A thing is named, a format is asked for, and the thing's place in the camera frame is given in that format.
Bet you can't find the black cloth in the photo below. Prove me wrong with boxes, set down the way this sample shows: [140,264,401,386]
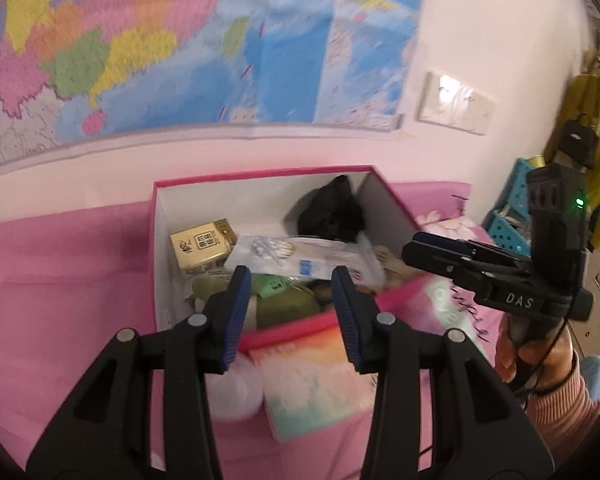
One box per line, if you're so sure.
[297,174,366,243]

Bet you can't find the cotton swab pack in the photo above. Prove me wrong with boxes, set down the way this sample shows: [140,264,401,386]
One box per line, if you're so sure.
[224,233,385,288]

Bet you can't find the green frog plush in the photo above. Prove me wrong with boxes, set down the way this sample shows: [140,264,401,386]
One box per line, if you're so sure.
[185,281,327,333]

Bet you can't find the small beige carton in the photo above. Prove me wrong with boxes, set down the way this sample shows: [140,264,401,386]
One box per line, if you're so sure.
[170,219,237,275]

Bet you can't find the white wet wipes pack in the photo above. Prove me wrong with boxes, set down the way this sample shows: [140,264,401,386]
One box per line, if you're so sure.
[183,266,232,292]

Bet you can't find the green cotton pad pack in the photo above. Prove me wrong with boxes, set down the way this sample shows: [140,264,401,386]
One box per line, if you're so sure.
[251,274,300,299]

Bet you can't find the right forearm pink sleeve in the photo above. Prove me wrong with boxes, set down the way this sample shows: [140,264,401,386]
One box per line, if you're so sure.
[527,352,600,468]

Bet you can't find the person's right hand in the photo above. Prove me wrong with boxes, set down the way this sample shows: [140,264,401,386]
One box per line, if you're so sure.
[494,316,578,393]

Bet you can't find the blue plastic rack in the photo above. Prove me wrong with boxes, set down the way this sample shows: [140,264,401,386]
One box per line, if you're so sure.
[482,158,533,257]

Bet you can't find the white pump bottle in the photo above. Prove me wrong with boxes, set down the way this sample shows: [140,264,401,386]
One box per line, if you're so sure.
[206,353,264,422]

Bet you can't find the black handbag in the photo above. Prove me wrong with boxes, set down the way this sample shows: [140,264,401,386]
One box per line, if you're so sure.
[558,114,598,169]

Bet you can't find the pastel tissue pack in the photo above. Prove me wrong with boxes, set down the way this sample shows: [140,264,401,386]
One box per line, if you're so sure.
[249,327,376,442]

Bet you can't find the mustard yellow coat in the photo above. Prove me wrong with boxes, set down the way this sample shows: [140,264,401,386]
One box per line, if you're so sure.
[543,70,600,249]

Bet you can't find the pink storage box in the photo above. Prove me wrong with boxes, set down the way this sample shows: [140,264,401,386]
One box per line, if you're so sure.
[147,164,437,354]

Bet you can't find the black cable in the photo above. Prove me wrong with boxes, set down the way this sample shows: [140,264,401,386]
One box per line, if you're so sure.
[509,303,577,401]

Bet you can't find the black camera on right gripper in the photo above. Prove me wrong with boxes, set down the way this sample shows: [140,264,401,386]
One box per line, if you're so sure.
[527,162,593,320]

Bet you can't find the white wall socket panel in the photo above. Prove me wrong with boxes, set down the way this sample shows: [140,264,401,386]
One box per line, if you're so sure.
[417,72,496,136]

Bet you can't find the colourful wall map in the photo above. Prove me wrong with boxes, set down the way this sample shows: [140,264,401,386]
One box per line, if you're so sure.
[0,0,422,166]

